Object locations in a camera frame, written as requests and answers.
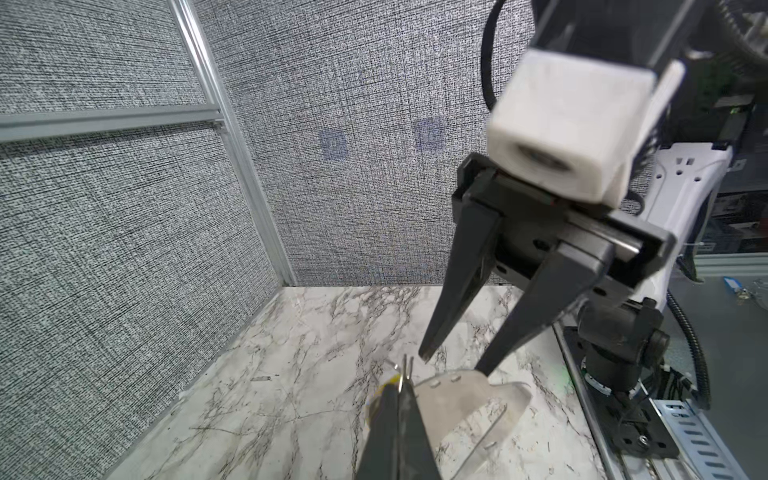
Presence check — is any yellow key tag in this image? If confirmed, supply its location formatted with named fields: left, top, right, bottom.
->
left=366, top=374, right=401, bottom=426

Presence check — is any silver perforated metal key holder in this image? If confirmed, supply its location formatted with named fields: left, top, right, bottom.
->
left=414, top=370, right=533, bottom=479

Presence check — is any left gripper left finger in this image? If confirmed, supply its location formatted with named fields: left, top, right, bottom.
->
left=355, top=385, right=399, bottom=480

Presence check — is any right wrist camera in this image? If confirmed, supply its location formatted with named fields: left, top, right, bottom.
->
left=486, top=48, right=686, bottom=208

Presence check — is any grey slotted cable duct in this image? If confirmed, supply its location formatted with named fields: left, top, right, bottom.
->
left=653, top=400, right=748, bottom=479

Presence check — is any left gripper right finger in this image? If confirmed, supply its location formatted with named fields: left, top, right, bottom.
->
left=399, top=381, right=441, bottom=480

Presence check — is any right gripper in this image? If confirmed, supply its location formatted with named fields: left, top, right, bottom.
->
left=418, top=153, right=677, bottom=376

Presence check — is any black corrugated cable conduit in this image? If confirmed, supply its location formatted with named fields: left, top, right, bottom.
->
left=665, top=290, right=714, bottom=412

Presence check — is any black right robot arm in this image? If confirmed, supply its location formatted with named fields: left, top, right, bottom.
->
left=418, top=1, right=767, bottom=459

